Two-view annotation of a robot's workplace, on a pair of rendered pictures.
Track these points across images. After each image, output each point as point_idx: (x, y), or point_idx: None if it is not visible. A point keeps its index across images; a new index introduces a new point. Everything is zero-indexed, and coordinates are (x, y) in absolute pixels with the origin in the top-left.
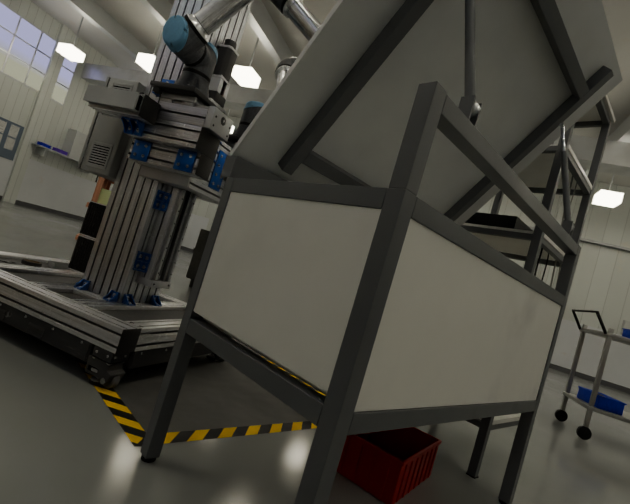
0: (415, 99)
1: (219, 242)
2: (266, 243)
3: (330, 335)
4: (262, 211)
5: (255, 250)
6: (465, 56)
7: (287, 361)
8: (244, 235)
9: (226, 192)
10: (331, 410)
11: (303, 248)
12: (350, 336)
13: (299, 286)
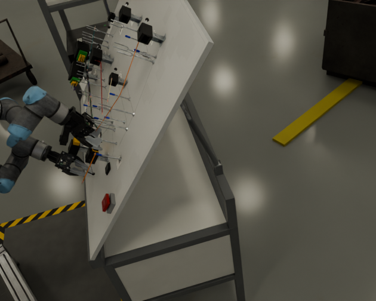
0: (227, 205)
1: (128, 282)
2: (169, 266)
3: (227, 264)
4: (154, 261)
5: (162, 271)
6: (206, 150)
7: (211, 278)
8: (148, 272)
9: (110, 270)
10: (239, 274)
11: (195, 257)
12: (236, 261)
13: (202, 264)
